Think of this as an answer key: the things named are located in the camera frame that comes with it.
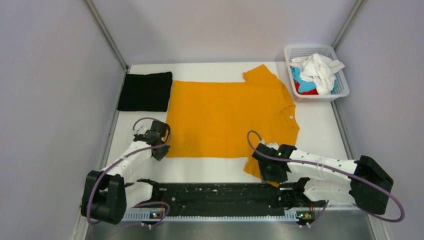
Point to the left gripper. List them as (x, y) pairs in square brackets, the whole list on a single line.
[(159, 156)]

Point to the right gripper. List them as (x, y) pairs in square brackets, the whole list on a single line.
[(280, 177)]

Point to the orange t-shirt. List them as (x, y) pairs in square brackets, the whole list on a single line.
[(212, 119)]

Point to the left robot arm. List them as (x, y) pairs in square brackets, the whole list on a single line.
[(109, 192)]

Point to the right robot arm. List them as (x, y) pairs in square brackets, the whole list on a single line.
[(323, 178)]

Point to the folded black t-shirt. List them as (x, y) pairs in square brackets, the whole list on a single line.
[(146, 92)]

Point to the red t-shirt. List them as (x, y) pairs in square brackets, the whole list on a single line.
[(310, 92)]

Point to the light blue t-shirt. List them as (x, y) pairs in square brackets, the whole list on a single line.
[(320, 77)]

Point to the white t-shirt in basket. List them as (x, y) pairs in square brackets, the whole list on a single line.
[(317, 58)]

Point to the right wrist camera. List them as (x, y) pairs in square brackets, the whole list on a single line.
[(273, 145)]

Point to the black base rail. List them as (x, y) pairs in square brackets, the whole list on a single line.
[(226, 200)]

